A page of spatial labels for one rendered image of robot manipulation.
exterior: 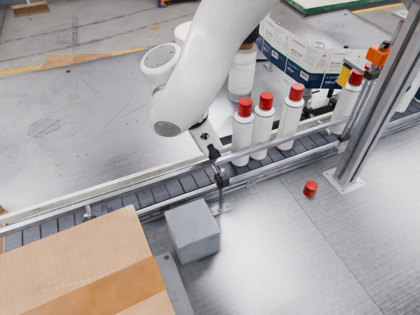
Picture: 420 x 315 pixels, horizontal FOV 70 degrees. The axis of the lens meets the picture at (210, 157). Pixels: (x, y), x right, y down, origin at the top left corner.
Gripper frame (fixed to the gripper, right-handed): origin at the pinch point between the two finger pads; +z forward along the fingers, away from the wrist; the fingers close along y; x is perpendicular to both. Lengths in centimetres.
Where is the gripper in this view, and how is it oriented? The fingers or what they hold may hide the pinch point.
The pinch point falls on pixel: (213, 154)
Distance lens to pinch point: 78.2
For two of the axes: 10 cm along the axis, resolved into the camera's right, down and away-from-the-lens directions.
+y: -4.0, -6.7, 6.3
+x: -8.6, 5.1, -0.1
